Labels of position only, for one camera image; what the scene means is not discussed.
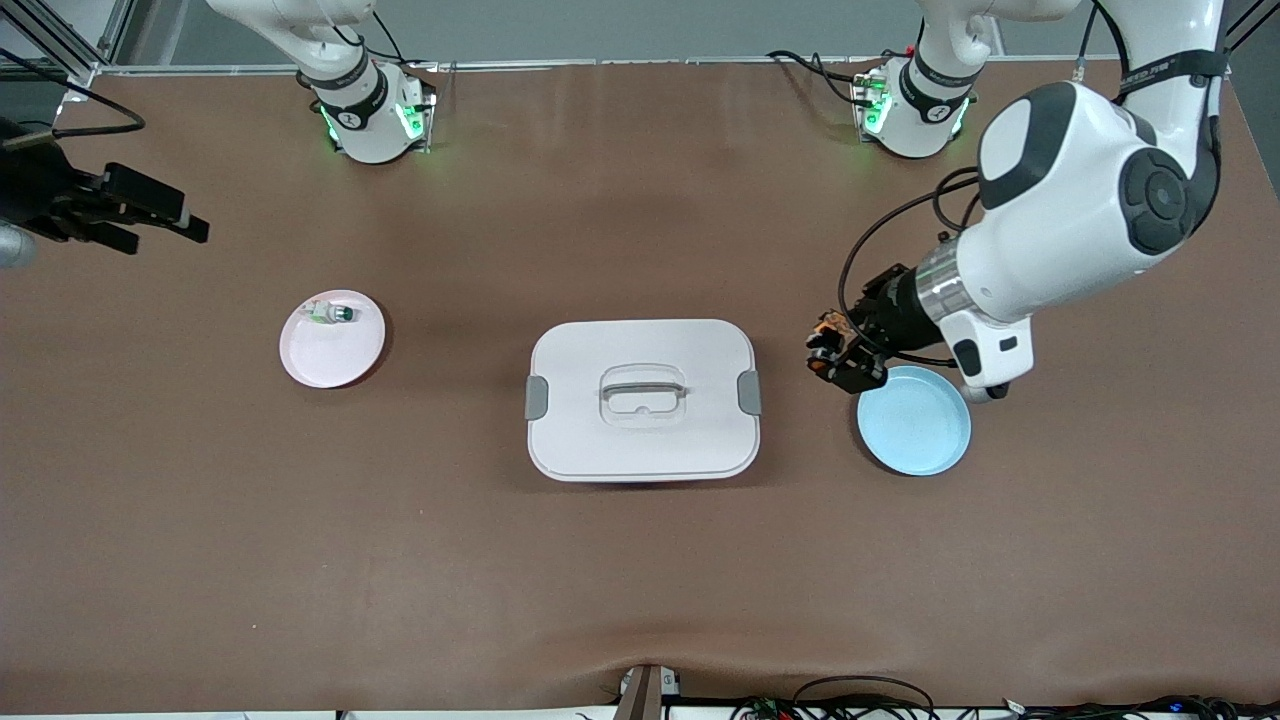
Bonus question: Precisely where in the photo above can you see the black base cables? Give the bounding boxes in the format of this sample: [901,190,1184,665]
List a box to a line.
[768,48,871,109]
[340,8,441,73]

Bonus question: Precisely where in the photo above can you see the light blue round plate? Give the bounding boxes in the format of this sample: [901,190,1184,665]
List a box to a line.
[857,365,972,477]

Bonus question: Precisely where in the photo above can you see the silver table edge rail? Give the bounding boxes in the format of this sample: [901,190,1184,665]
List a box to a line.
[95,55,1131,79]

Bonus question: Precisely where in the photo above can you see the black left base cables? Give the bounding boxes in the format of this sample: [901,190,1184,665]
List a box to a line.
[768,48,871,109]

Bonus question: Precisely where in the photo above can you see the brown table mat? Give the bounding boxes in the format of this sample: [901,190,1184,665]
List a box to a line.
[0,62,1280,713]

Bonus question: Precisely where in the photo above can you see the orange push button switch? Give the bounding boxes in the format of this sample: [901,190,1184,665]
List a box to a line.
[808,312,851,383]

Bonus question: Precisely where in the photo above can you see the white round plate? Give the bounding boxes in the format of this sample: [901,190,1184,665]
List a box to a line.
[279,290,387,389]

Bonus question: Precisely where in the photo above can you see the black right base cables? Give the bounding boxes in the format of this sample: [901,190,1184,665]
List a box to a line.
[340,8,441,73]

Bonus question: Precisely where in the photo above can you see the black cable bundle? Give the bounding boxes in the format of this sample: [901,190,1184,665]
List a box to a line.
[730,675,1280,720]

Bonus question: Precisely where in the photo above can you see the grey metal mount bracket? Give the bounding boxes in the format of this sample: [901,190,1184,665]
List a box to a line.
[612,663,683,720]

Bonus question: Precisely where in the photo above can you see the aluminium frame post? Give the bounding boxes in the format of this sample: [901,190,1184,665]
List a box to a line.
[0,0,136,101]
[1222,0,1280,61]

